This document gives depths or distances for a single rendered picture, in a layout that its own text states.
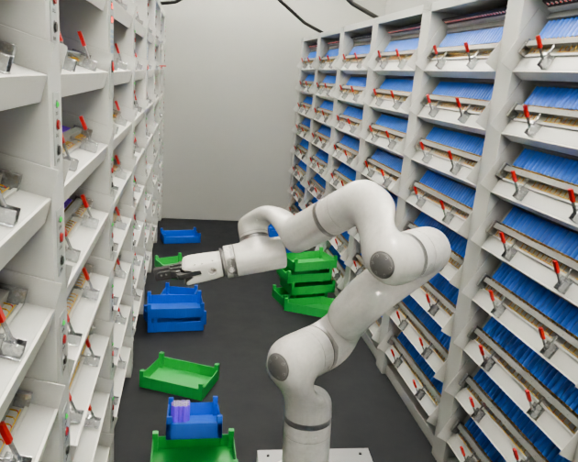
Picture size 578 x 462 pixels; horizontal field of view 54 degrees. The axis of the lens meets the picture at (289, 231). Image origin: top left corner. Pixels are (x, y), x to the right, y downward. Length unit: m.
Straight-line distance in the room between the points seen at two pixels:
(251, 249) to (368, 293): 0.36
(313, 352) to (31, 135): 0.75
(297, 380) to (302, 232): 0.34
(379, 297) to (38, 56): 0.78
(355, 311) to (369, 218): 0.21
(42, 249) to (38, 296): 0.09
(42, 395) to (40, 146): 0.46
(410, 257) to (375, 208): 0.14
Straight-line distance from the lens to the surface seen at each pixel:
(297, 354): 1.30
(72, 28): 1.71
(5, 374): 0.89
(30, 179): 1.02
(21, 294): 1.07
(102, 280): 1.76
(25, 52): 1.01
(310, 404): 1.39
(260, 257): 1.42
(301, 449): 1.47
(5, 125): 1.02
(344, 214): 1.20
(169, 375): 2.76
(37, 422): 1.14
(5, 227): 0.84
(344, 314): 1.25
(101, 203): 1.74
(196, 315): 3.14
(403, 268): 1.07
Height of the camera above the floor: 1.38
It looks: 15 degrees down
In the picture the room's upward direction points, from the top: 5 degrees clockwise
